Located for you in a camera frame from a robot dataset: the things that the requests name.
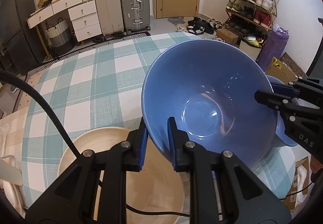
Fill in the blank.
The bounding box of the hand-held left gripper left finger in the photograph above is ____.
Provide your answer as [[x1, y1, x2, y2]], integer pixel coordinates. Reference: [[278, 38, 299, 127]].
[[25, 117, 148, 224]]

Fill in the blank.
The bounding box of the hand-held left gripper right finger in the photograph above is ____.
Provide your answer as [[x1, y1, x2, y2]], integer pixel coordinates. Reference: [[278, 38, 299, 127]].
[[167, 117, 293, 224]]

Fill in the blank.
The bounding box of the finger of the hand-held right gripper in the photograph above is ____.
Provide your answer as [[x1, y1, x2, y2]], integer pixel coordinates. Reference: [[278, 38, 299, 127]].
[[271, 76, 323, 108], [254, 89, 323, 123]]

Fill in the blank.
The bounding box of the blue bowl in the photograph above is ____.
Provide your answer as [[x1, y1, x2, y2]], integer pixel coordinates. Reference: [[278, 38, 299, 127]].
[[265, 76, 299, 147], [141, 39, 278, 169]]

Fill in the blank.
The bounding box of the cream plate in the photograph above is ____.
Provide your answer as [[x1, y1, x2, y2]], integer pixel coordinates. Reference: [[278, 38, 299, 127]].
[[58, 127, 186, 224]]

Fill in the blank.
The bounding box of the person's right hand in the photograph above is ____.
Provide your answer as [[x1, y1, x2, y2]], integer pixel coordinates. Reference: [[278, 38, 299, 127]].
[[310, 156, 321, 174]]

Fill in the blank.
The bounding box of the yellow taped cardboard box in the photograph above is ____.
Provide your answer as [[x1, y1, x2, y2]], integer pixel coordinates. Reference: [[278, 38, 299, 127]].
[[265, 57, 299, 85]]

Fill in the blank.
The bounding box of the brown patterned cardboard sheet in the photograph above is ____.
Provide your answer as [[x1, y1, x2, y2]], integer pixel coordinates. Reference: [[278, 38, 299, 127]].
[[280, 52, 308, 75]]

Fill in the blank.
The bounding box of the purple rolled yoga mat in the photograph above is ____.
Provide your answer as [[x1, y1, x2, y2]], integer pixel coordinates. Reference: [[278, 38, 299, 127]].
[[256, 27, 289, 72]]

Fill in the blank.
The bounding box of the white box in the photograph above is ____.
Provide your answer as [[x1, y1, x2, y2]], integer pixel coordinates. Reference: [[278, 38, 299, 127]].
[[238, 35, 263, 56]]

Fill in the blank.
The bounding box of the cardboard box with plastic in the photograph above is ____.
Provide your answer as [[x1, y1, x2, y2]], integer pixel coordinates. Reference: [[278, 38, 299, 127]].
[[283, 156, 315, 212]]

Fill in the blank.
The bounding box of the small brown cardboard box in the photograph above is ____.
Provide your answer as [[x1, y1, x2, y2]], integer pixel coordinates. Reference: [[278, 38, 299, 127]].
[[216, 28, 239, 46]]

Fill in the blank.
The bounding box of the metal shoe rack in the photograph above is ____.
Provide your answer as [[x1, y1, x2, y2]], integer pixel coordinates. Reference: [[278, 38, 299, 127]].
[[224, 0, 280, 33]]

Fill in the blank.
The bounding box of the checked tablecloth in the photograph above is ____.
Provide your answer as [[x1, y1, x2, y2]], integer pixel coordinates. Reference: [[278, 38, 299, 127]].
[[21, 32, 296, 214]]

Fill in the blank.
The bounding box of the pile of loose shoes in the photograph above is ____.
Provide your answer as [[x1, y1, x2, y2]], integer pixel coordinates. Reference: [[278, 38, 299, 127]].
[[176, 16, 225, 41]]

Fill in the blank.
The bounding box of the grey door mat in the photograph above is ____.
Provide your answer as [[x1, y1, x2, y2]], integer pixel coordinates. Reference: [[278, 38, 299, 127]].
[[168, 16, 188, 28]]

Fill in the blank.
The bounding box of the woven laundry basket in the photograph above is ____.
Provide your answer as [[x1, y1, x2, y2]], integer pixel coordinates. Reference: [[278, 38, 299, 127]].
[[45, 17, 76, 56]]

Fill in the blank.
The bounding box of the white vanity dresser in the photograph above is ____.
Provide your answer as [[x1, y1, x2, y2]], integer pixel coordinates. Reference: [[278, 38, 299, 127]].
[[26, 0, 103, 43]]

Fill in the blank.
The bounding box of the white chair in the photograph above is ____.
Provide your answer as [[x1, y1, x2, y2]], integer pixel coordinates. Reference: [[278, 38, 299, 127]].
[[0, 155, 24, 212]]

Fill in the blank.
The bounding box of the silver suitcase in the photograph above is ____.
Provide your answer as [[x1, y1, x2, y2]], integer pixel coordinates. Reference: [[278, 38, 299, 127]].
[[119, 0, 151, 33]]

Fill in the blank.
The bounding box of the beige suitcase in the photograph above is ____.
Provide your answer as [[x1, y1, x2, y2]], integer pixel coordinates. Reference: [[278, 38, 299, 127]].
[[93, 0, 125, 38]]

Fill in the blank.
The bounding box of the dark grey refrigerator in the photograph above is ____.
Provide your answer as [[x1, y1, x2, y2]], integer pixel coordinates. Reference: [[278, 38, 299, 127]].
[[0, 0, 42, 70]]

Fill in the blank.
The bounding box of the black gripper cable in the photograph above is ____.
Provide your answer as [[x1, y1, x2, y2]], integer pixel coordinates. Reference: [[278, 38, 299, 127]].
[[0, 69, 193, 217], [284, 180, 315, 200]]

